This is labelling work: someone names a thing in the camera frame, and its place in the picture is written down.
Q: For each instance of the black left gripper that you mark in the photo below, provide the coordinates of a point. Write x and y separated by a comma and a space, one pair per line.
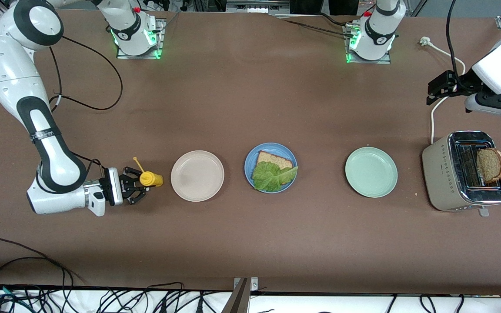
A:
464, 82

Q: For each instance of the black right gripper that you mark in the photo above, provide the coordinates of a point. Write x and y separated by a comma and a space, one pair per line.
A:
126, 184

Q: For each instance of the yellow squeeze bottle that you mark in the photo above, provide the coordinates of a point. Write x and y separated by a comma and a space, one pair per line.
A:
152, 179

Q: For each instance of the brown bread slice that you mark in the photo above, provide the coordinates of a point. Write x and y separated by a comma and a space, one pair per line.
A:
492, 165
276, 159

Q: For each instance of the green lettuce leaf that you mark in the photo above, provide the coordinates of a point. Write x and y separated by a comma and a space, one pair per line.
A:
272, 178

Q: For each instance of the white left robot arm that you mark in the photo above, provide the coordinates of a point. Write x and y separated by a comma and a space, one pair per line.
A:
381, 30

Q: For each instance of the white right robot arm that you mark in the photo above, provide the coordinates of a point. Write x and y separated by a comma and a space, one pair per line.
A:
20, 87

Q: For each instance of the beige round plate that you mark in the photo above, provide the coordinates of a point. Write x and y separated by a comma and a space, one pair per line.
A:
197, 176

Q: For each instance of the green round plate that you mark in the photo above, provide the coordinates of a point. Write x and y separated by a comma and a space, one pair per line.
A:
371, 172

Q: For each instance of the blue round plate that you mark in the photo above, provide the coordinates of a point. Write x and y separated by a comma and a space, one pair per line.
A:
250, 165

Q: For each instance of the beige chrome toaster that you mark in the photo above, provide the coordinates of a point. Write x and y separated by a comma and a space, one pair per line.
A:
439, 174

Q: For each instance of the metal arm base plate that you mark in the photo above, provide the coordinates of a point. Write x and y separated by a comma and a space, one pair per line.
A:
139, 57
365, 62

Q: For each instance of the grey metal post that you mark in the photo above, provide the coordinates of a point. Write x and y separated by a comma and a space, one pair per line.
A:
238, 300

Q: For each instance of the grey metal bracket plate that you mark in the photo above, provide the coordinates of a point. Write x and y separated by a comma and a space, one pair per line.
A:
254, 284

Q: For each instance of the grey metal rail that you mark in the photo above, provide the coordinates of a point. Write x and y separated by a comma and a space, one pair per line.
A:
255, 5

